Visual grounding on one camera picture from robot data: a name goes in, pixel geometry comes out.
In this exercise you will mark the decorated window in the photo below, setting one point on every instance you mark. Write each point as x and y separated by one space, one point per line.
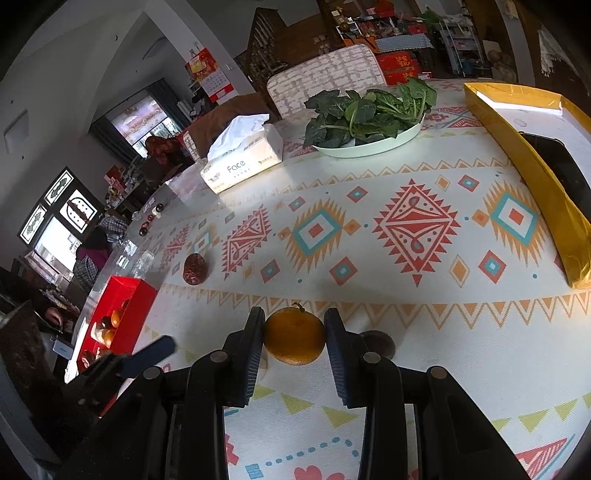
64 207

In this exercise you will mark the orange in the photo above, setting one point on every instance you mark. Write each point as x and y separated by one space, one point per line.
117 316
108 337
294 337

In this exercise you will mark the curtained window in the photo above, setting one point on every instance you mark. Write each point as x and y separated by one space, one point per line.
138 122

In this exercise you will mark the dark brown cloth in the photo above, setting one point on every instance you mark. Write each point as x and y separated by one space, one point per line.
27 369

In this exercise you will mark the spinach leaves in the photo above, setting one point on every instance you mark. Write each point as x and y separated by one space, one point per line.
369 115

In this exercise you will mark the white tissue box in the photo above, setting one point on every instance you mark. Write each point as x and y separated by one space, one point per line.
242 159

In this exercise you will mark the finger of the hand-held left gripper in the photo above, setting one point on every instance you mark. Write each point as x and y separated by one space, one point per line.
152 354

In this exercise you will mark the wooden cabinet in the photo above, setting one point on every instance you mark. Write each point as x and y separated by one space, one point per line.
277 41

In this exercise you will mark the dark round fruit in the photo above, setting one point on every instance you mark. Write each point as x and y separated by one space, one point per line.
383 344

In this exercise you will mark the white plate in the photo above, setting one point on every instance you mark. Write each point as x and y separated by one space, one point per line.
369 148

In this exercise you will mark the pale small fruit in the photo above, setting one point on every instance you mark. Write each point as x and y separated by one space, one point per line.
98 330

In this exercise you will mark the black tablet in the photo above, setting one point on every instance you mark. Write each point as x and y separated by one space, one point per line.
554 161

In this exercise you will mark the red wall calendar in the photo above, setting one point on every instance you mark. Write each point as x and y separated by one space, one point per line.
207 74

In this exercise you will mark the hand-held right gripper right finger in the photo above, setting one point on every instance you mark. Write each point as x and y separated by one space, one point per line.
339 364

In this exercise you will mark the yellow box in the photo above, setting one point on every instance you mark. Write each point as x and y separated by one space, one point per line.
521 152

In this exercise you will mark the cluttered wooden shelf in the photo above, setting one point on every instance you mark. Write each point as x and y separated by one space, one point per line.
374 23

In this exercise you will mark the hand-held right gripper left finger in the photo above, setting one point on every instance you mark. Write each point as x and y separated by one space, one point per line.
247 360

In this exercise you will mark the brown chair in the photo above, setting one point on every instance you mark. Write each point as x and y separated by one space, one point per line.
231 113

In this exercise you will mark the red gift box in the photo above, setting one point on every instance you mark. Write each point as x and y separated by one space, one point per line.
399 67

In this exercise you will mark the patterned chair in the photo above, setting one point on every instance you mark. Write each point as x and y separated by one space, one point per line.
323 74

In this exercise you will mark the square ceiling panel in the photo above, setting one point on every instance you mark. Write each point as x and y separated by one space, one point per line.
16 127

